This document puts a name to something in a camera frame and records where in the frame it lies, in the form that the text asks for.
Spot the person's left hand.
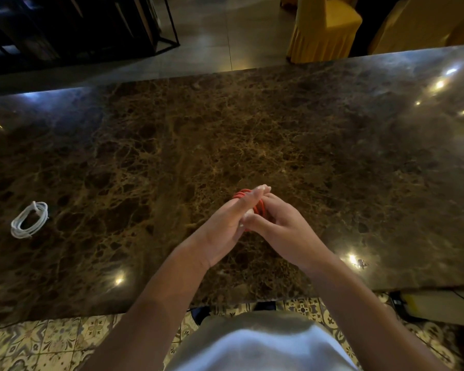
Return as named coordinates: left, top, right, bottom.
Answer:
left=177, top=184, right=272, bottom=271

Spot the person's right hand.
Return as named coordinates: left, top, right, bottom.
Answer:
left=241, top=193, right=335, bottom=273

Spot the red charging cable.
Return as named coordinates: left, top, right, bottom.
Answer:
left=233, top=188, right=268, bottom=232

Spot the white charging cable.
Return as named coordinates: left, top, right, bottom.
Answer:
left=10, top=201, right=49, bottom=239

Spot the person's left forearm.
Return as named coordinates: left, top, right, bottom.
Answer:
left=81, top=247, right=213, bottom=371

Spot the person's right forearm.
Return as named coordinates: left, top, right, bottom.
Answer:
left=305, top=252, right=448, bottom=371

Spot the person's white shirt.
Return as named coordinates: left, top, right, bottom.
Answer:
left=170, top=328, right=358, bottom=371

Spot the black and yellow device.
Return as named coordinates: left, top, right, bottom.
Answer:
left=388, top=291, right=426, bottom=323

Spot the black metal shelf rack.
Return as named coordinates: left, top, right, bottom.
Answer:
left=0, top=0, right=180, bottom=78

